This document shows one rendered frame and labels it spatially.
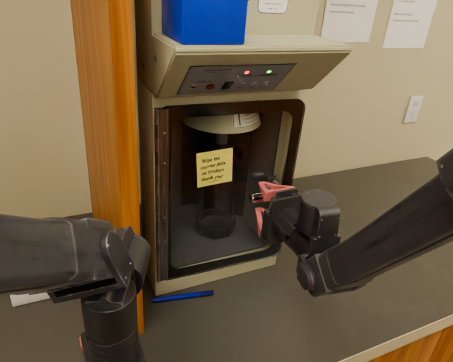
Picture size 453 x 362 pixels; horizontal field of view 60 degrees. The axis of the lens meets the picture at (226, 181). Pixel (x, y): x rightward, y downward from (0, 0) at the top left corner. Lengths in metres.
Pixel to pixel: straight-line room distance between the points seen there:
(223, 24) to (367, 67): 1.01
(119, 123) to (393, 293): 0.77
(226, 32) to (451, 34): 1.34
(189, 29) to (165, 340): 0.59
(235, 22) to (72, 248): 0.40
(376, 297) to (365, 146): 0.81
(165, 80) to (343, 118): 1.03
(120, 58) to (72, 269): 0.33
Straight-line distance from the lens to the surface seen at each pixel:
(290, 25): 0.79
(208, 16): 0.60
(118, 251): 0.41
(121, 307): 0.43
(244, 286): 0.98
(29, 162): 1.19
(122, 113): 0.61
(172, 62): 0.60
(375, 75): 1.60
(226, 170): 0.80
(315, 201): 0.64
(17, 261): 0.31
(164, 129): 0.72
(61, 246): 0.35
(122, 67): 0.59
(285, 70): 0.71
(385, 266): 0.51
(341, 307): 0.99
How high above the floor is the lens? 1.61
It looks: 28 degrees down
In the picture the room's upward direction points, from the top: 5 degrees clockwise
